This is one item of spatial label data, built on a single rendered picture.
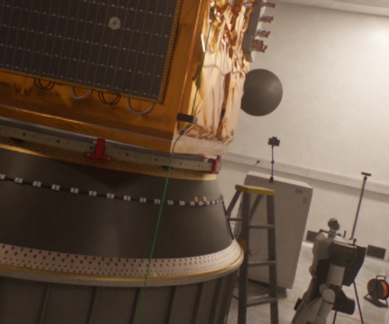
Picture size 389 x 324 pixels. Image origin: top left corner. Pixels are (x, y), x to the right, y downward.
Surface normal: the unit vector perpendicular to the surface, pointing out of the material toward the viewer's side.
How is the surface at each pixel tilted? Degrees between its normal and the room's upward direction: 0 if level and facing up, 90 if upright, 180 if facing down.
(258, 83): 90
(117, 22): 90
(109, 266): 43
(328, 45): 90
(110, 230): 62
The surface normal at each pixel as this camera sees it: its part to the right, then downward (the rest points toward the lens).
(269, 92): -0.14, 0.01
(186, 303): 0.73, 0.18
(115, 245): 0.46, -0.35
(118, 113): -0.24, 0.20
